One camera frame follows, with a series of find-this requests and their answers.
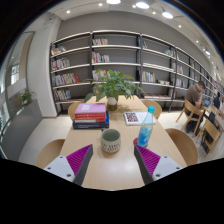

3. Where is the ceiling spot lamp right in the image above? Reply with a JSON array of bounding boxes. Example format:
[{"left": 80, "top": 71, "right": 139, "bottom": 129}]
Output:
[{"left": 162, "top": 10, "right": 174, "bottom": 19}]

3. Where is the right near wooden chair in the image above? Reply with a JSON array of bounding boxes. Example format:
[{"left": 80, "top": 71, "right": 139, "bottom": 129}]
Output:
[{"left": 166, "top": 128, "right": 198, "bottom": 166}]

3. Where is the dark blue bottom book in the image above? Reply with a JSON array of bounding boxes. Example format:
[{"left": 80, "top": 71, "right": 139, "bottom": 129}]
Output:
[{"left": 72, "top": 111, "right": 109, "bottom": 129}]

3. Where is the round red coaster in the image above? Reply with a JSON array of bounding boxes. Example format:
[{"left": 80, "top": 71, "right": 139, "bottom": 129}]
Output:
[{"left": 133, "top": 138, "right": 138, "bottom": 145}]

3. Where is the red middle book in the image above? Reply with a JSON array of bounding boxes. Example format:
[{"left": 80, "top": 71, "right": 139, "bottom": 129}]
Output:
[{"left": 75, "top": 113, "right": 106, "bottom": 123}]

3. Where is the open white magazine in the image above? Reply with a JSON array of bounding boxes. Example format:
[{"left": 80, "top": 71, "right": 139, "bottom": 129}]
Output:
[{"left": 124, "top": 112, "right": 147, "bottom": 126}]

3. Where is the ceiling spot lamp middle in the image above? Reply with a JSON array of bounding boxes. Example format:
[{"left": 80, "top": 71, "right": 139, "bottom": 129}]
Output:
[{"left": 136, "top": 1, "right": 150, "bottom": 9}]

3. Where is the left near wooden chair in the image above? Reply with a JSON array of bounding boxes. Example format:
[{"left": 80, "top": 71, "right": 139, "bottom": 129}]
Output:
[{"left": 36, "top": 139, "right": 65, "bottom": 168}]

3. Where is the pink top book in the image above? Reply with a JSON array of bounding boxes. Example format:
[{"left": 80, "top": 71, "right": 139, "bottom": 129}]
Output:
[{"left": 75, "top": 103, "right": 106, "bottom": 114}]

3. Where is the wooden chair under man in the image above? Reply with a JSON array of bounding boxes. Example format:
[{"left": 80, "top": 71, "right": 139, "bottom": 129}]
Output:
[{"left": 180, "top": 100, "right": 203, "bottom": 136}]

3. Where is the left far wooden chair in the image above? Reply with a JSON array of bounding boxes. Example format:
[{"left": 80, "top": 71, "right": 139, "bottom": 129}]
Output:
[{"left": 68, "top": 102, "right": 79, "bottom": 120}]

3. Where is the green potted plant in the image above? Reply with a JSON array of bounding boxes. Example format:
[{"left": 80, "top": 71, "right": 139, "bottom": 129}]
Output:
[{"left": 84, "top": 69, "right": 144, "bottom": 111}]

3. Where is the ceiling spot lamp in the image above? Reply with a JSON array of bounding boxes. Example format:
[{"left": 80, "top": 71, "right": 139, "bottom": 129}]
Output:
[
  {"left": 106, "top": 0, "right": 121, "bottom": 5},
  {"left": 162, "top": 10, "right": 174, "bottom": 19},
  {"left": 136, "top": 1, "right": 150, "bottom": 9}
]

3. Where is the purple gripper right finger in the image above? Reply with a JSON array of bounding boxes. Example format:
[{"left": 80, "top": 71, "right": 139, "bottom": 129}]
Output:
[{"left": 134, "top": 145, "right": 182, "bottom": 185}]

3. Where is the clear blue-capped water bottle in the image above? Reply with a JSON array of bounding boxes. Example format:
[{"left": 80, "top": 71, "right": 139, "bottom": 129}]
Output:
[{"left": 137, "top": 106, "right": 155, "bottom": 147}]

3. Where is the seated man brown shirt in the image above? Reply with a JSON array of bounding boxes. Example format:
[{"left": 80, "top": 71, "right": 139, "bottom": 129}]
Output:
[{"left": 185, "top": 81, "right": 205, "bottom": 133}]

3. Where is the large grey wall bookshelf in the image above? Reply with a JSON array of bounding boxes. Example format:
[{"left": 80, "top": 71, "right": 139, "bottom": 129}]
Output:
[{"left": 50, "top": 30, "right": 224, "bottom": 112}]

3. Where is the ceiling spot lamp left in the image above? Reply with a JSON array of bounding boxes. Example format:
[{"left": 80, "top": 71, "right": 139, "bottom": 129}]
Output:
[{"left": 106, "top": 0, "right": 121, "bottom": 5}]

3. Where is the window ledge potted plant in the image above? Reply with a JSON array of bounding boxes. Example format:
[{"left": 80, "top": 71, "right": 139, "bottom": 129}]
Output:
[{"left": 17, "top": 88, "right": 35, "bottom": 106}]

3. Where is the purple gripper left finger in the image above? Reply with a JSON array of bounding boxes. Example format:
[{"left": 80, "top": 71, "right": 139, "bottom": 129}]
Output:
[{"left": 44, "top": 144, "right": 93, "bottom": 186}]

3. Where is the patterned ceramic cup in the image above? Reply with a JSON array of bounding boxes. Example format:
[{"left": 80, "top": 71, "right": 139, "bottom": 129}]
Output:
[{"left": 101, "top": 129, "right": 121, "bottom": 153}]

